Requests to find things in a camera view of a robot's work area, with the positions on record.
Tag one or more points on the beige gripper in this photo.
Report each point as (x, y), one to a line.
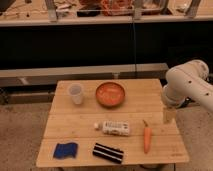
(169, 115)

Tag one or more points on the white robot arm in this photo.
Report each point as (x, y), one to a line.
(186, 80)

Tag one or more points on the orange ceramic bowl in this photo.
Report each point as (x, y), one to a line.
(110, 94)

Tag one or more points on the orange carrot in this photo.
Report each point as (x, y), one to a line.
(147, 137)

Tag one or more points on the white plastic bottle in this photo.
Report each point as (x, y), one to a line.
(113, 128)

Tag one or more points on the black white striped cloth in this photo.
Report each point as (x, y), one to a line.
(108, 153)

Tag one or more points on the wooden folding table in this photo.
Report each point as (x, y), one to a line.
(68, 123)

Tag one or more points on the clear plastic cup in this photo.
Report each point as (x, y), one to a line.
(75, 91)

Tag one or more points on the blue cloth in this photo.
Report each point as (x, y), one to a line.
(65, 150)

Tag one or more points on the background workbench shelf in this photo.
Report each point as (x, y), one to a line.
(82, 12)

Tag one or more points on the low metal bench rail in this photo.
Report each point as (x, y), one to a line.
(50, 76)

